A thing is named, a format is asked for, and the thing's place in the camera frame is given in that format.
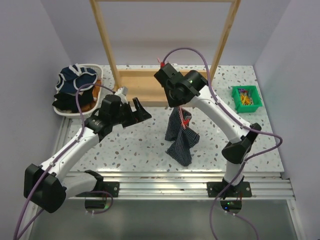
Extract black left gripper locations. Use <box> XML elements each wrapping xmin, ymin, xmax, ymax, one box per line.
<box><xmin>111</xmin><ymin>97</ymin><xmax>151</xmax><ymax>128</ymax></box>

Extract pink wire hanger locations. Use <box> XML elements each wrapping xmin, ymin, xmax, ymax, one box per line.
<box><xmin>178</xmin><ymin>106</ymin><xmax>185</xmax><ymax>123</ymax></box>

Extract navy striped underwear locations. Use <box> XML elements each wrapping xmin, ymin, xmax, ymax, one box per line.
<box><xmin>165</xmin><ymin>107</ymin><xmax>200</xmax><ymax>167</ymax></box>

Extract red clothespin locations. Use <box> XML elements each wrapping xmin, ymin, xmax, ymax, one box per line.
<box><xmin>181</xmin><ymin>118</ymin><xmax>190</xmax><ymax>129</ymax></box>

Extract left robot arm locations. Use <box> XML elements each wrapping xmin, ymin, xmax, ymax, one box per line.
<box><xmin>23</xmin><ymin>94</ymin><xmax>152</xmax><ymax>213</ymax></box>

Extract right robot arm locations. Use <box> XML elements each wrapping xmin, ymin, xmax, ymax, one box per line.
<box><xmin>154</xmin><ymin>63</ymin><xmax>262</xmax><ymax>199</ymax></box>

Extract navy white-trimmed underwear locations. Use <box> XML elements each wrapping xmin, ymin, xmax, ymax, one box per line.
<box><xmin>55</xmin><ymin>64</ymin><xmax>98</xmax><ymax>94</ymax></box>

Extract wooden hanging rack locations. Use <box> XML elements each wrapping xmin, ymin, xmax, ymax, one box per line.
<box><xmin>89</xmin><ymin>0</ymin><xmax>243</xmax><ymax>108</ymax></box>

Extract orange garment in basket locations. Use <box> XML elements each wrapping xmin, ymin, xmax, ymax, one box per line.
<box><xmin>81</xmin><ymin>85</ymin><xmax>101</xmax><ymax>112</ymax></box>

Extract white laundry basket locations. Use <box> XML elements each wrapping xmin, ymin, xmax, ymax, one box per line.
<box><xmin>52</xmin><ymin>64</ymin><xmax>104</xmax><ymax>119</ymax></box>

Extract colourful clothespins in bin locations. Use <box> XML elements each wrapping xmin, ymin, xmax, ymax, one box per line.
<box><xmin>237</xmin><ymin>88</ymin><xmax>254</xmax><ymax>106</ymax></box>

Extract green clothespin bin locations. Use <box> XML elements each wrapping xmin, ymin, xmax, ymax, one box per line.
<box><xmin>231</xmin><ymin>85</ymin><xmax>263</xmax><ymax>113</ymax></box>

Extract black garment in basket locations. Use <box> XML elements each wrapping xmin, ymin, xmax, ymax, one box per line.
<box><xmin>52</xmin><ymin>90</ymin><xmax>94</xmax><ymax>113</ymax></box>

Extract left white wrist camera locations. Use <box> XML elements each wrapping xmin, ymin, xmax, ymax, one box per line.
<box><xmin>114</xmin><ymin>86</ymin><xmax>128</xmax><ymax>103</ymax></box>

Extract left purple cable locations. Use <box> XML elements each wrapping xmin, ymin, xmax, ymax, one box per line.
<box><xmin>13</xmin><ymin>83</ymin><xmax>118</xmax><ymax>240</ymax></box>

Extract aluminium mounting rail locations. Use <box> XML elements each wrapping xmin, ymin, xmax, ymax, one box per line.
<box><xmin>34</xmin><ymin>171</ymin><xmax>293</xmax><ymax>201</ymax></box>

